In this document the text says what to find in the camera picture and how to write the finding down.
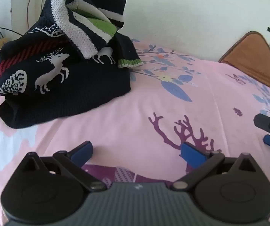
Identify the navy reindeer pattern sweater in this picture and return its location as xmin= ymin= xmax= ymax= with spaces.
xmin=0 ymin=5 xmax=132 ymax=129

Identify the black cable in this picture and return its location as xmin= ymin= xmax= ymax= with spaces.
xmin=0 ymin=26 xmax=25 ymax=36

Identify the pink floral bedsheet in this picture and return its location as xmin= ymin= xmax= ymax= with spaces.
xmin=0 ymin=38 xmax=270 ymax=226

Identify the brown seat cushion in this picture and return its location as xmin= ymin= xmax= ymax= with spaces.
xmin=217 ymin=31 xmax=270 ymax=95

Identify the green navy white striped sweater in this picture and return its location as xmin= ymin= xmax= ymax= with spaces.
xmin=41 ymin=0 xmax=144 ymax=69

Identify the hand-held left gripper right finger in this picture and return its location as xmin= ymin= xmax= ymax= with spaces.
xmin=172 ymin=142 xmax=260 ymax=192

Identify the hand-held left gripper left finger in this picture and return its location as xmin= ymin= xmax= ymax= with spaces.
xmin=19 ymin=141 xmax=108 ymax=192

